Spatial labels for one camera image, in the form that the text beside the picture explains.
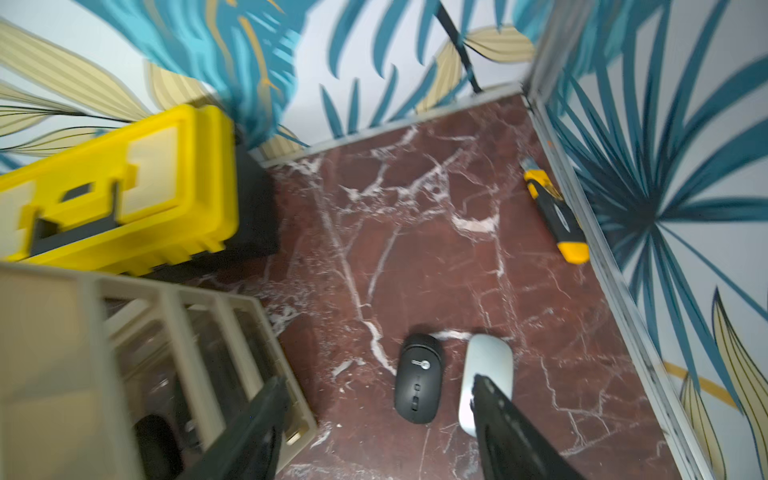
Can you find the beige drawer organizer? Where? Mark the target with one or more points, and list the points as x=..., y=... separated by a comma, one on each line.
x=85, y=356

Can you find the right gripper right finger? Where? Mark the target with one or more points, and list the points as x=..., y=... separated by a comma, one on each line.
x=510, y=446

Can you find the right aluminium corner post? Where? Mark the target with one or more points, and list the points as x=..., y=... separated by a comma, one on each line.
x=560, y=37

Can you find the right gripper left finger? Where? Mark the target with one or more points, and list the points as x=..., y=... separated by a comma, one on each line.
x=250, y=447

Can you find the black computer mouse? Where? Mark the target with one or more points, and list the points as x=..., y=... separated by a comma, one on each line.
x=418, y=380
x=160, y=455

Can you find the white computer mouse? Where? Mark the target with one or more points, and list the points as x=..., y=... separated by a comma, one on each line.
x=487, y=356

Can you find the yellow black screwdriver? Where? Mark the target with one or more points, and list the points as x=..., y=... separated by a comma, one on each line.
x=557, y=215

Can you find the yellow black toolbox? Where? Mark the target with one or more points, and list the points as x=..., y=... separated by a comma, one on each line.
x=171, y=197

